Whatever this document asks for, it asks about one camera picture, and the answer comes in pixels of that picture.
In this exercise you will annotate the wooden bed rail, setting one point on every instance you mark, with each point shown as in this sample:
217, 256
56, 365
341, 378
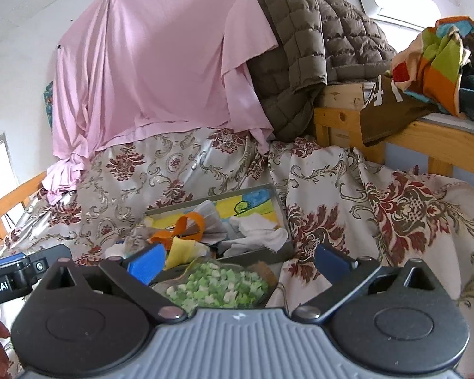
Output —
8, 209

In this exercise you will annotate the white knitted cloth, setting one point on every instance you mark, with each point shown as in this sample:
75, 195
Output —
256, 233

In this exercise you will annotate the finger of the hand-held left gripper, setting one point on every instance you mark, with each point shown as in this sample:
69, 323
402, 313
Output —
49, 262

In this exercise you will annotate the colourful patchwork cloth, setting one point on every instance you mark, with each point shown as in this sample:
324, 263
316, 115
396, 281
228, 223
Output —
438, 67

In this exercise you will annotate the wooden bunk frame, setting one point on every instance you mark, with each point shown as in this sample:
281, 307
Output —
339, 118

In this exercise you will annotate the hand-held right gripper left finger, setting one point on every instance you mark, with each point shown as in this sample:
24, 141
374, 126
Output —
146, 264

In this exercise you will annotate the white air conditioner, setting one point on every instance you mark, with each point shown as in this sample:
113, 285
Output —
399, 4

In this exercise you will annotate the brown puffer jacket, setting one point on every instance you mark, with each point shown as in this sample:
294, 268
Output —
300, 47

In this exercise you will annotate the cork jar lid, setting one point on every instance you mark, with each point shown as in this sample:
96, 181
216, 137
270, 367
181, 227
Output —
266, 272

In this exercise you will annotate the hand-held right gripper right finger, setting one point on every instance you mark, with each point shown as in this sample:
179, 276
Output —
331, 262

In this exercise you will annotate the yellow cloth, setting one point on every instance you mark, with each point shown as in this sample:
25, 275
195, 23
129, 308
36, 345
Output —
181, 252

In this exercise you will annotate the teal wall poster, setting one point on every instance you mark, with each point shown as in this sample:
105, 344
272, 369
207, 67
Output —
48, 102

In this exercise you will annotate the grey tray with cartoon print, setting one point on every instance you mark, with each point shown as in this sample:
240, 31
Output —
256, 201

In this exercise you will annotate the olive printed cloth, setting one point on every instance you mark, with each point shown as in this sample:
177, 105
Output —
387, 118

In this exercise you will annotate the glass jar of green stars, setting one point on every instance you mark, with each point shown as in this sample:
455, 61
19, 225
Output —
213, 284

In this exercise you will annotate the floral satin blanket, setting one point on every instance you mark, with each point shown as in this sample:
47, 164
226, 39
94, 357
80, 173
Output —
359, 225

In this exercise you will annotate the pink sheet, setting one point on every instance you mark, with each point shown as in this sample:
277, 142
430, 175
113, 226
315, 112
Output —
150, 67

